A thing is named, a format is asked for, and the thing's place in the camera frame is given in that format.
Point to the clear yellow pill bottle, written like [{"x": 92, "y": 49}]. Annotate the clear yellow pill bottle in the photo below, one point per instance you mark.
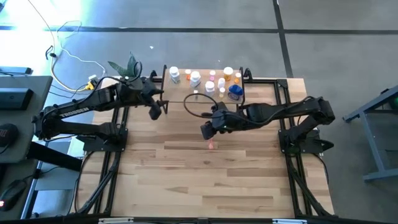
[{"x": 222, "y": 92}]

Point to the black clamp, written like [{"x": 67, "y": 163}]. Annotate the black clamp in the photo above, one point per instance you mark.
[
  {"x": 152, "y": 75},
  {"x": 247, "y": 73}
]

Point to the dark flat tablet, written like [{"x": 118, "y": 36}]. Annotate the dark flat tablet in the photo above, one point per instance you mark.
[{"x": 15, "y": 70}]

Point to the silver bracket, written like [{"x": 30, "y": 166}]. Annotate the silver bracket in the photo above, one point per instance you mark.
[
  {"x": 115, "y": 221},
  {"x": 289, "y": 221}
]

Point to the round black device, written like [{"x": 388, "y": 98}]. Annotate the round black device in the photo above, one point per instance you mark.
[{"x": 7, "y": 134}]

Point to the white power adapter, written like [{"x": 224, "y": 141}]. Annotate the white power adapter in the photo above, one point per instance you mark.
[{"x": 93, "y": 77}]

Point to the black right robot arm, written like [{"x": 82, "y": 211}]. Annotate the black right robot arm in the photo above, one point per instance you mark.
[{"x": 280, "y": 113}]

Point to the large orange pill bottle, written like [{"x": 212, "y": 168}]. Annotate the large orange pill bottle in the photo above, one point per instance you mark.
[{"x": 228, "y": 73}]

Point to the black aluminium table frame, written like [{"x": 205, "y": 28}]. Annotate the black aluminium table frame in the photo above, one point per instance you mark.
[{"x": 262, "y": 81}]

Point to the salmon pink pill vial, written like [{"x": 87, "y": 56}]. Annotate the salmon pink pill vial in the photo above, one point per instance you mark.
[{"x": 211, "y": 144}]

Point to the blue Tums bottle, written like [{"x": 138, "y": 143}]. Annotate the blue Tums bottle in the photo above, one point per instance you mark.
[{"x": 235, "y": 92}]

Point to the black computer mouse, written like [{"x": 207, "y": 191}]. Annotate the black computer mouse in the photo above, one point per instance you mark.
[{"x": 12, "y": 194}]

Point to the black rectangular device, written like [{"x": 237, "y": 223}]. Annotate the black rectangular device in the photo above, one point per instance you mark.
[{"x": 15, "y": 99}]

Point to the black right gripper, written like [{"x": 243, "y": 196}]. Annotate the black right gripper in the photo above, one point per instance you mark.
[{"x": 217, "y": 121}]

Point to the grey desk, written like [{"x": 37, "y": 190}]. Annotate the grey desk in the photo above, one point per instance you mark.
[{"x": 34, "y": 124}]

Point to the yellow plug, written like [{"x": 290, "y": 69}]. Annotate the yellow plug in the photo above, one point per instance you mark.
[{"x": 90, "y": 86}]

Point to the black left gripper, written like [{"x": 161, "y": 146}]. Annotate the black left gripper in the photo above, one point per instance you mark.
[{"x": 152, "y": 99}]

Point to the slim white tube yellow label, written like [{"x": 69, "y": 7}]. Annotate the slim white tube yellow label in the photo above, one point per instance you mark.
[{"x": 196, "y": 94}]

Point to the wooden shelf with black frame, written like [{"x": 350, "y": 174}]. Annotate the wooden shelf with black frame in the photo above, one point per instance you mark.
[{"x": 183, "y": 93}]

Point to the white bottle light-blue label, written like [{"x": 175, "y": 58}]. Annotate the white bottle light-blue label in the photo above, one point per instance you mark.
[{"x": 195, "y": 78}]

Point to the white melatonin bottle teal bands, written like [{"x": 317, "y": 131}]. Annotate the white melatonin bottle teal bands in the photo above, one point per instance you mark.
[
  {"x": 210, "y": 87},
  {"x": 174, "y": 74}
]

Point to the blue-grey metal table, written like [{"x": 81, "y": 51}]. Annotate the blue-grey metal table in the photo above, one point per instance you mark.
[{"x": 370, "y": 124}]

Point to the snake plant in white pot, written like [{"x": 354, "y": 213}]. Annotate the snake plant in white pot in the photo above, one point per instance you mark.
[{"x": 124, "y": 70}]

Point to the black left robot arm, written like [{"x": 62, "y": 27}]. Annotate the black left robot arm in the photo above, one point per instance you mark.
[{"x": 77, "y": 109}]

